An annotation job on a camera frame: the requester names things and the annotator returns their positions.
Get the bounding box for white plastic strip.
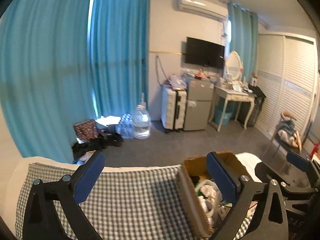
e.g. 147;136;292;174
195;179;222;223

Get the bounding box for cream lace cloth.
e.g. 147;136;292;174
198;185;219;227

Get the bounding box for chair with clothes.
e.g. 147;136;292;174
264;111;302;155

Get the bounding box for white sneakers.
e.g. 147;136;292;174
79;151;95;163

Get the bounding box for green snack packet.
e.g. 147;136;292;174
194;180;208;198

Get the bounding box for black bag beside table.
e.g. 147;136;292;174
238;85;266;127

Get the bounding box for white louvered wardrobe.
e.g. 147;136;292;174
257;33;318;137

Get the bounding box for cardboard box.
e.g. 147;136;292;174
176;151;258;238

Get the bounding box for white dressing table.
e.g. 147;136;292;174
208;87;255;132

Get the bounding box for teal waste bin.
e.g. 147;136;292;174
214;98;236;126

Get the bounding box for dark floral bag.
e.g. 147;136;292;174
73;119;99;142

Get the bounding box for green white checkered cloth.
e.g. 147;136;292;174
15;162;253;240

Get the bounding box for pile of black clothes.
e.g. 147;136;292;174
72;133;124;159

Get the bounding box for oval white mirror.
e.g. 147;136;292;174
224;51;244;81

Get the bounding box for grey mini fridge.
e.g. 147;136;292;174
183;78;214;131

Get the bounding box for pack of water bottles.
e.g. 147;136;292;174
116;114;134;139

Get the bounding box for teal curtain left panel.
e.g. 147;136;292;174
1;0;94;163

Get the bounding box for teal curtain panel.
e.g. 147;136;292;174
228;2;258;83
1;0;94;163
87;0;150;118

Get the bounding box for white suitcase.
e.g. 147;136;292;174
161;85;187;133

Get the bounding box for large clear water jug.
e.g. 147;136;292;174
132;104;151;140

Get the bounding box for teal curtain right panel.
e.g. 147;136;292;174
228;2;258;83

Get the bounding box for plastic bag on suitcase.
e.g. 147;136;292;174
168;75;187;90

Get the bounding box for white air conditioner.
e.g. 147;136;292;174
178;0;228;21

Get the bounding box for teal curtain middle panel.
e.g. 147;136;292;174
87;0;150;118

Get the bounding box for black wall television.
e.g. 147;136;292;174
185;37;225;69

